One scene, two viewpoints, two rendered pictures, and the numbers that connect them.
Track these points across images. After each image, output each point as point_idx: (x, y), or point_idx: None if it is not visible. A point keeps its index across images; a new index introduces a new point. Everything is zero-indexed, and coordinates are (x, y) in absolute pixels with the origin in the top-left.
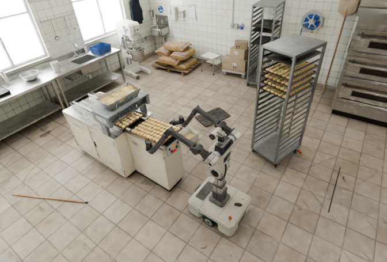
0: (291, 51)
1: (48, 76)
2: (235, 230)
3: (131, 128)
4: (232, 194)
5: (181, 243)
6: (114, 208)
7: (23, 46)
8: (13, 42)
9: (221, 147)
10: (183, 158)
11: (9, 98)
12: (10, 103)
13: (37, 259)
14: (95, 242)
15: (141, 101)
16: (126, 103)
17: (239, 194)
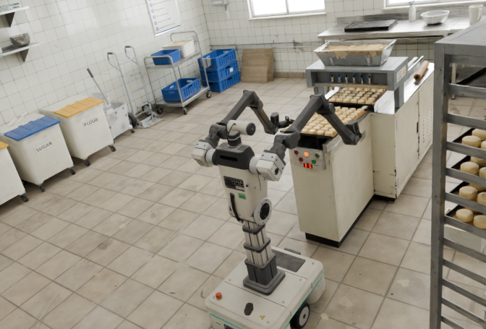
0: (481, 34)
1: (452, 25)
2: (217, 325)
3: None
4: (274, 299)
5: (212, 267)
6: (270, 194)
7: None
8: None
9: (217, 147)
10: (397, 241)
11: (378, 33)
12: (407, 50)
13: (210, 168)
14: (223, 195)
15: (385, 82)
16: (351, 66)
17: (275, 311)
